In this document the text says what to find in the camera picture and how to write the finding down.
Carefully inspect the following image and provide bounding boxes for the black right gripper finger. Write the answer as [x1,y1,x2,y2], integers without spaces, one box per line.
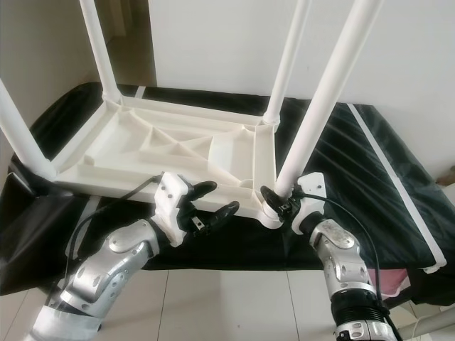
[259,185,289,215]

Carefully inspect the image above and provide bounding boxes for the white round floor base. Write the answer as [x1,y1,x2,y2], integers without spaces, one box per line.
[409,313,455,335]

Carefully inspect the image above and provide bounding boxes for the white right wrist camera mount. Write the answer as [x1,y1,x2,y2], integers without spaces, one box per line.
[290,173,328,234]

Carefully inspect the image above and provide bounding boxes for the black metal table leg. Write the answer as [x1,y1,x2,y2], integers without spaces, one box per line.
[405,269,455,308]

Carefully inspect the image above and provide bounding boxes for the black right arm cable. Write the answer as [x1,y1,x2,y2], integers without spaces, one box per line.
[299,193,403,335]

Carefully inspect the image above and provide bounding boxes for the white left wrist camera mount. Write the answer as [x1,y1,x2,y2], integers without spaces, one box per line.
[156,170,195,247]

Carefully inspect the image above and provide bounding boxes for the white plastic table leg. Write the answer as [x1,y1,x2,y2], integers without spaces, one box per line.
[80,0,124,104]
[259,0,313,128]
[0,85,57,183]
[274,0,385,199]

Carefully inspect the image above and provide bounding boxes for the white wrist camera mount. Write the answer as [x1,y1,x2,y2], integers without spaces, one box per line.
[156,170,195,247]
[290,173,328,234]

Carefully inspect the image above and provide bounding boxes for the white plastic table top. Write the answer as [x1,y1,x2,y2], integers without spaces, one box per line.
[46,96,286,230]

